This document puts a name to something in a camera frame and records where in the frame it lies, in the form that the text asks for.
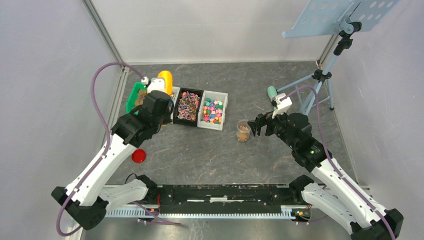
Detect white star candy bin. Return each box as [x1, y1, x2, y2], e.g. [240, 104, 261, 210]
[197, 90, 228, 131]

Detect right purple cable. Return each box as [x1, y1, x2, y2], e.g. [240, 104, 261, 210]
[281, 84, 397, 240]

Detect red jar lid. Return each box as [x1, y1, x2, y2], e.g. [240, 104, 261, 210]
[131, 149, 147, 163]

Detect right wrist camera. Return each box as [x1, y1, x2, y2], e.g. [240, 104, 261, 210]
[271, 93, 293, 118]

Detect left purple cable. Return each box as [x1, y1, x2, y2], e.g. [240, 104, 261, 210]
[55, 62, 182, 237]

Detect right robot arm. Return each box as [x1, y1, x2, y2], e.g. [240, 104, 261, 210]
[247, 113, 404, 240]

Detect aluminium frame post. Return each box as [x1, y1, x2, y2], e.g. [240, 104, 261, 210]
[82, 0, 124, 62]

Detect blue music stand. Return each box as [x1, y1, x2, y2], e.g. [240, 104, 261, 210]
[275, 0, 399, 111]

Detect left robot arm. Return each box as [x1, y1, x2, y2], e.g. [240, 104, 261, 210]
[51, 90, 174, 230]

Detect black swirl lollipop bin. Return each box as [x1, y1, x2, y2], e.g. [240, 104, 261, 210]
[172, 87, 204, 127]

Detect clear plastic jar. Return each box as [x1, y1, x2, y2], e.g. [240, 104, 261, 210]
[236, 119, 251, 143]

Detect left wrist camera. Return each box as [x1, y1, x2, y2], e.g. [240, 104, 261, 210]
[140, 76, 167, 94]

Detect green candy bin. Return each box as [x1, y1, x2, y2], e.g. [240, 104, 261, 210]
[125, 82, 147, 114]

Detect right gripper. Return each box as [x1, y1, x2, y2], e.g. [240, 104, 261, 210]
[247, 106, 297, 150]

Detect purple cable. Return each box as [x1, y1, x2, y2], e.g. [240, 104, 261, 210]
[281, 84, 397, 240]
[55, 62, 182, 237]

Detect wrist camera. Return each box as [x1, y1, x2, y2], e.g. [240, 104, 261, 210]
[271, 93, 293, 118]
[140, 76, 167, 94]

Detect white lollipop bin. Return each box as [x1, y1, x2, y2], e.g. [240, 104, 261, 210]
[170, 86, 181, 124]

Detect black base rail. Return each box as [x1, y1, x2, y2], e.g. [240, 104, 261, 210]
[138, 184, 308, 214]

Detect orange plastic scoop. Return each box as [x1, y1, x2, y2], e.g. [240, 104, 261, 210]
[157, 70, 173, 96]

